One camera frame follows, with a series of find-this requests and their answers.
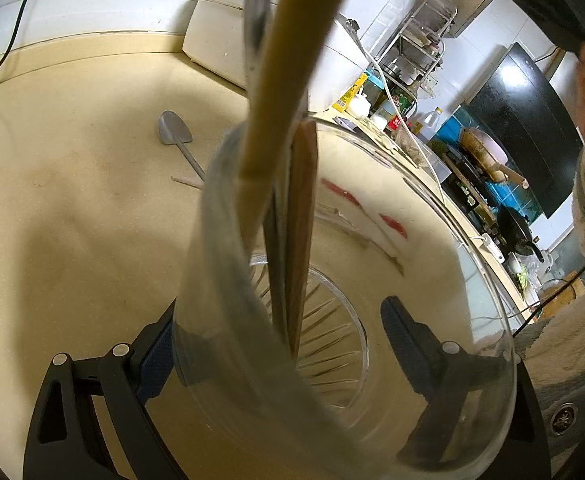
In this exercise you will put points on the black wok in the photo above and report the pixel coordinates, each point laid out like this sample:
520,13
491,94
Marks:
514,232

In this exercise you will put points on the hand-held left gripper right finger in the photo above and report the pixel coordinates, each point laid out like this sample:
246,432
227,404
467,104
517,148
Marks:
412,345

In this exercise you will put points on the pot with pink lid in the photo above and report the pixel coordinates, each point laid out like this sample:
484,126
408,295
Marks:
487,147

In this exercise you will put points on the yellow carton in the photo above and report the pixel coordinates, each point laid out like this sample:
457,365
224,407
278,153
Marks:
350,94

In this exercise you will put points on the black wall panel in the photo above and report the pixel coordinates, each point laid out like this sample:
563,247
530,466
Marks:
522,110

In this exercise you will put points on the cooking oil bottle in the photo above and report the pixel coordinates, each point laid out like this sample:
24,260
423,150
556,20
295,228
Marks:
430,125

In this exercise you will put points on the small steel spoon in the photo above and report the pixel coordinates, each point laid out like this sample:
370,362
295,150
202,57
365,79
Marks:
175,127

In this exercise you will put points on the white jar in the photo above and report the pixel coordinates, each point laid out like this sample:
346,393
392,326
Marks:
360,106

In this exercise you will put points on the red plastic utensil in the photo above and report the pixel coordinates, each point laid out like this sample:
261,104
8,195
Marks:
345,192

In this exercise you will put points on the smartphone with purple case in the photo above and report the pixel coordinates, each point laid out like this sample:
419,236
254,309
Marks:
345,121

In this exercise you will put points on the white rice cooker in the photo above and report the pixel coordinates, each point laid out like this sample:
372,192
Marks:
217,35

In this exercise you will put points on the metal kitchen rack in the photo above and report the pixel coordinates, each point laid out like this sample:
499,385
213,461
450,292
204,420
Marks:
425,35

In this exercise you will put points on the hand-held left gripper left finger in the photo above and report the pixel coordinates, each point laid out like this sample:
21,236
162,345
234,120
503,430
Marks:
157,360

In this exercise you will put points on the clear drinking glass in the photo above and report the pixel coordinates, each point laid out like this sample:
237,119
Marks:
222,260

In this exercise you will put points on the person's fluffy robe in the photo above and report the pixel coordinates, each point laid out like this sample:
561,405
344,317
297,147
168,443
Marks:
572,360

